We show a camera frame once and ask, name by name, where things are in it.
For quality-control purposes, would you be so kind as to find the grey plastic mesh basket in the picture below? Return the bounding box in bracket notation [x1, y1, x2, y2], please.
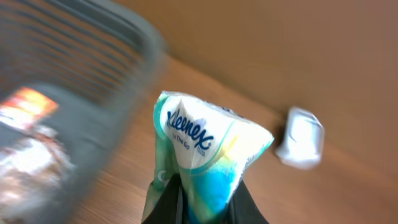
[1, 0, 164, 223]

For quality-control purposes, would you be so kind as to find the bean picture food packet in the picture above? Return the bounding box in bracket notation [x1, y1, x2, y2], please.
[1, 125, 75, 223]

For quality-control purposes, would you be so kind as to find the orange tissue pack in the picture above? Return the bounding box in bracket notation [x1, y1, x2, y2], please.
[1, 86, 58, 131]

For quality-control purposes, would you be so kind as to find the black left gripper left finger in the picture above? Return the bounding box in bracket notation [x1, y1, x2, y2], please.
[142, 174, 183, 224]

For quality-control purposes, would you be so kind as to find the Kleenex tissue pack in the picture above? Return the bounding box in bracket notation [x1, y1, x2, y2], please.
[142, 91, 274, 223]

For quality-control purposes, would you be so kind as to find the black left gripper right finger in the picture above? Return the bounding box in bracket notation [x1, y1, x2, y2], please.
[226, 181, 269, 224]

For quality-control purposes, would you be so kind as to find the white barcode scanner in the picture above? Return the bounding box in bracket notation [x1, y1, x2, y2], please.
[275, 107, 325, 170]

